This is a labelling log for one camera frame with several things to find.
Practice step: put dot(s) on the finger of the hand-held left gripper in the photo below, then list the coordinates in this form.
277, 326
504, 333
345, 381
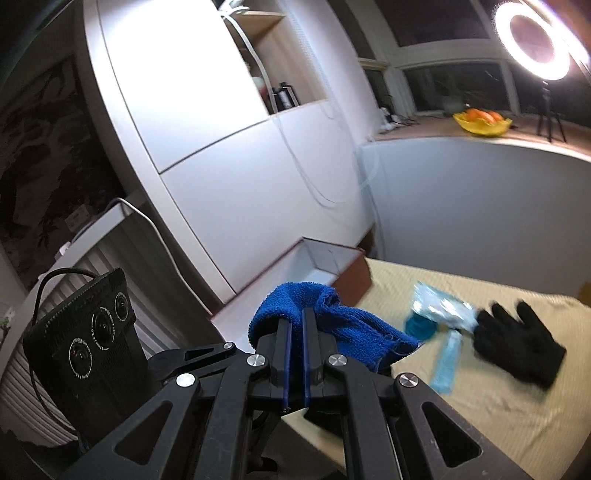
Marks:
203, 357

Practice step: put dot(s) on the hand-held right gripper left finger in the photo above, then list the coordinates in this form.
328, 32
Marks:
286, 369

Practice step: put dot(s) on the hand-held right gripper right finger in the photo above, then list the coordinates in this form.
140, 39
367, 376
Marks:
306, 364

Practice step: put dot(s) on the blue terry towel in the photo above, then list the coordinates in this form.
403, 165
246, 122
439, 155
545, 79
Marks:
360, 327

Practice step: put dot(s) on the brown wooden drawer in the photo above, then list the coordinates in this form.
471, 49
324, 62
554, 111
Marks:
355, 281

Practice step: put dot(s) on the clear blue plastic packet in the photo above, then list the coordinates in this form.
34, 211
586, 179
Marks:
438, 307

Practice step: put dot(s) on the white ribbed cabinet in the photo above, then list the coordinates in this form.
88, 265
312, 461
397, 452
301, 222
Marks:
92, 258

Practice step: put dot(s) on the teal round pad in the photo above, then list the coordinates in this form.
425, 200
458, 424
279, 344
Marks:
419, 326

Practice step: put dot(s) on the black knit glove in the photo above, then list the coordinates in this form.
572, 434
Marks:
517, 341

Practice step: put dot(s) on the small white gadget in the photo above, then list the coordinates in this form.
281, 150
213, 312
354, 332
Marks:
388, 121

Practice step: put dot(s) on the white wardrobe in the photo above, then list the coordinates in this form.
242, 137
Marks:
184, 92

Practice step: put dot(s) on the black bottle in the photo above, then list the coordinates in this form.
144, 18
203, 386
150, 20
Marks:
284, 97

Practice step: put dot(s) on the yellow fruit bowl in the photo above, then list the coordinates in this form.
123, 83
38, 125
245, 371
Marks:
482, 128

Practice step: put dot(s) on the orange fruit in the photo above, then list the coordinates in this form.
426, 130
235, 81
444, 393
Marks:
475, 114
494, 116

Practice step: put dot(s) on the black tripod stand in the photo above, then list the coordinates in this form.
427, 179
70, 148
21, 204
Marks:
546, 101

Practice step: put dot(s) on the dark patterned wall poster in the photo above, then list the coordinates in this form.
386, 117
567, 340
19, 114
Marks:
41, 161

